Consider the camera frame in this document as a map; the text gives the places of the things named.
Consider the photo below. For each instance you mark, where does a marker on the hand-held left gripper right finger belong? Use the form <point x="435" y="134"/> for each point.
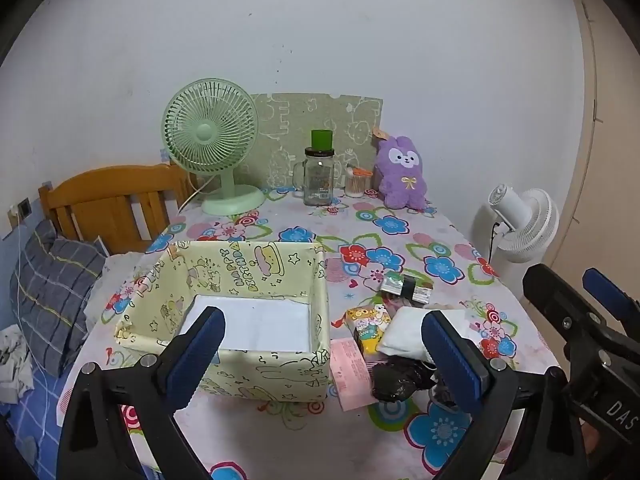
<point x="450" y="360"/>

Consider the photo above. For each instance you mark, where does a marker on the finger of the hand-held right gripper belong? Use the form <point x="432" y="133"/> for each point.
<point x="605" y="285"/>
<point x="550" y="290"/>

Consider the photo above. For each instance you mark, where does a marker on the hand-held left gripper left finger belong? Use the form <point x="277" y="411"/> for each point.
<point x="200" y="345"/>

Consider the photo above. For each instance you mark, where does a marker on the white towel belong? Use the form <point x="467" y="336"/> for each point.
<point x="405" y="332"/>

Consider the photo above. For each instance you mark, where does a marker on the black plastic bag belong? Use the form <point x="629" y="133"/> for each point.
<point x="395" y="380"/>

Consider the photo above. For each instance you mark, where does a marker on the yellow printed storage box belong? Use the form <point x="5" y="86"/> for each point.
<point x="280" y="375"/>

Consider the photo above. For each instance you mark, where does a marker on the person's right hand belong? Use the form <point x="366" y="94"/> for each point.
<point x="591" y="437"/>

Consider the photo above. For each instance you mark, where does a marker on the white standing fan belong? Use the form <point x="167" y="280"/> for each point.
<point x="530" y="225"/>

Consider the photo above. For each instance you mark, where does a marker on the green tissue pack black band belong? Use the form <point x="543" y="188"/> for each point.
<point x="405" y="287"/>

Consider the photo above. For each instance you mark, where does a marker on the yellow cartoon packet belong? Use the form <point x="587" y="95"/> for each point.
<point x="370" y="330"/>

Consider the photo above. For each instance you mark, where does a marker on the pink packet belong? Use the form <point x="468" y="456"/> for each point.
<point x="350" y="375"/>

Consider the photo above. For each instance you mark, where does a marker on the white bedsheet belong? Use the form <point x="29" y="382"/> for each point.
<point x="115" y="270"/>

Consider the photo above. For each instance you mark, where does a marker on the beige door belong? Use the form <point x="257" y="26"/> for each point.
<point x="615" y="160"/>

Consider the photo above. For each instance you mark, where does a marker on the grey plaid pillow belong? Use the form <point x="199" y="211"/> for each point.
<point x="55" y="285"/>

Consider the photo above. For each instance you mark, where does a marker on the blue bed sheet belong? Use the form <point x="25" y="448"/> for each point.
<point x="45" y="410"/>

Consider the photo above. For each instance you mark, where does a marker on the wooden bed headboard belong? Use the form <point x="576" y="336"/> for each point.
<point x="110" y="195"/>

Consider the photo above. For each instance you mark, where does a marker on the purple plush rabbit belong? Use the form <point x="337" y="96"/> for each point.
<point x="400" y="180"/>

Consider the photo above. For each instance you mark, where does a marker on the crumpled white cloth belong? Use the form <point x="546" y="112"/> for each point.
<point x="12" y="360"/>

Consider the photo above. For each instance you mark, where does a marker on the cotton swab jar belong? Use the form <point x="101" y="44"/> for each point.
<point x="357" y="185"/>

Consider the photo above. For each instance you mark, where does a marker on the glass jar with green lid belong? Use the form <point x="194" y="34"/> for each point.
<point x="318" y="180"/>

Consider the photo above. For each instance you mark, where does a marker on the green desk fan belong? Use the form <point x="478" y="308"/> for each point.
<point x="205" y="132"/>

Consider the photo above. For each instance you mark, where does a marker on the green printed cardboard panel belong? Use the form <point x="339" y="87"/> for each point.
<point x="300" y="115"/>

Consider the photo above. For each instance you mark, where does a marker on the wall socket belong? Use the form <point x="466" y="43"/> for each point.
<point x="24" y="208"/>

